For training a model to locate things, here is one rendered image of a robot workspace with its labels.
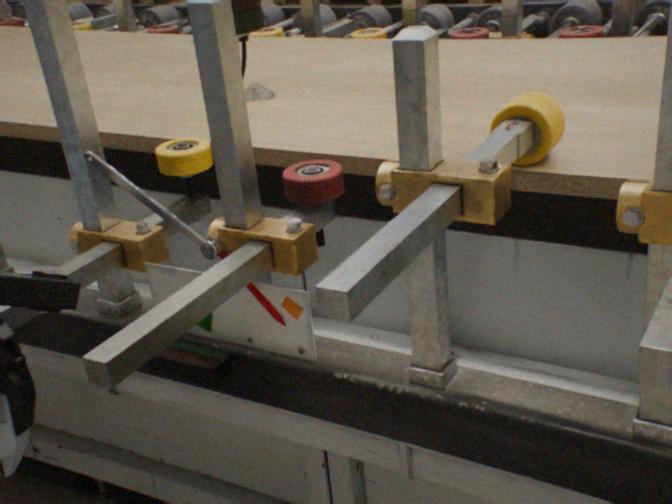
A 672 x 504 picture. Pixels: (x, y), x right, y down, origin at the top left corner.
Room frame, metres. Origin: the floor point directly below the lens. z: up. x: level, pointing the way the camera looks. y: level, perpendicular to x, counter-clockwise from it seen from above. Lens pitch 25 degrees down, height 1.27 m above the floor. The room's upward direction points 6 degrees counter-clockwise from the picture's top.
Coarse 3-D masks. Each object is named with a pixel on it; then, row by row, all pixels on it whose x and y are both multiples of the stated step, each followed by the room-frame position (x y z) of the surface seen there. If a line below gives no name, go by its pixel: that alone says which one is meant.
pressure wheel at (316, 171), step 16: (320, 160) 1.09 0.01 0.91; (288, 176) 1.04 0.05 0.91; (304, 176) 1.03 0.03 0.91; (320, 176) 1.03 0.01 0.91; (336, 176) 1.03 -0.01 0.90; (288, 192) 1.04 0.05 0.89; (304, 192) 1.02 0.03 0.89; (320, 192) 1.02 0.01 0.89; (336, 192) 1.03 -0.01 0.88; (320, 240) 1.05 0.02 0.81
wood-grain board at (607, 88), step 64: (0, 64) 1.98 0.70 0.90; (128, 64) 1.88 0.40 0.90; (192, 64) 1.82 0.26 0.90; (256, 64) 1.76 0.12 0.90; (320, 64) 1.70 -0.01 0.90; (384, 64) 1.64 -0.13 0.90; (448, 64) 1.58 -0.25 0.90; (512, 64) 1.53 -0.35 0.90; (576, 64) 1.47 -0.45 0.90; (640, 64) 1.41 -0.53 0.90; (0, 128) 1.49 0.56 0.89; (128, 128) 1.37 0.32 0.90; (192, 128) 1.33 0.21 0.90; (256, 128) 1.30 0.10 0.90; (320, 128) 1.26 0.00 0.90; (384, 128) 1.23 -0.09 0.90; (448, 128) 1.19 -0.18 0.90; (576, 128) 1.13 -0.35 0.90; (640, 128) 1.09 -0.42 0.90; (576, 192) 0.95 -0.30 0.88
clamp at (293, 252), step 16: (224, 224) 0.99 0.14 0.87; (256, 224) 0.98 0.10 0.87; (272, 224) 0.97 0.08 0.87; (304, 224) 0.96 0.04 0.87; (224, 240) 0.97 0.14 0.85; (240, 240) 0.96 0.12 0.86; (256, 240) 0.95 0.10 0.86; (272, 240) 0.94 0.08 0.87; (288, 240) 0.92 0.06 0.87; (304, 240) 0.94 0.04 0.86; (272, 256) 0.94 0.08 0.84; (288, 256) 0.92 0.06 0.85; (304, 256) 0.93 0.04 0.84; (288, 272) 0.93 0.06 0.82
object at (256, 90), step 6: (252, 84) 1.54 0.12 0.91; (258, 84) 1.51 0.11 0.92; (246, 90) 1.49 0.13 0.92; (252, 90) 1.49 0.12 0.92; (258, 90) 1.50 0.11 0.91; (264, 90) 1.50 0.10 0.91; (270, 90) 1.49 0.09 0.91; (246, 96) 1.47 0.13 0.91; (252, 96) 1.48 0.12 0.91; (258, 96) 1.48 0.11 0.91; (264, 96) 1.47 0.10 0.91; (270, 96) 1.47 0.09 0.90
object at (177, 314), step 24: (288, 216) 1.02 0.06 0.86; (312, 216) 1.02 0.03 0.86; (216, 264) 0.89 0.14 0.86; (240, 264) 0.89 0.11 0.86; (264, 264) 0.92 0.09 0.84; (192, 288) 0.84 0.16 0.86; (216, 288) 0.84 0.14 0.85; (240, 288) 0.88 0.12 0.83; (168, 312) 0.79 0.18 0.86; (192, 312) 0.81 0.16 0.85; (120, 336) 0.75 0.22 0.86; (144, 336) 0.74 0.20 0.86; (168, 336) 0.77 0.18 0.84; (96, 360) 0.71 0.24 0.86; (120, 360) 0.71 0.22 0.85; (144, 360) 0.74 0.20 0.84; (96, 384) 0.71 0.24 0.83
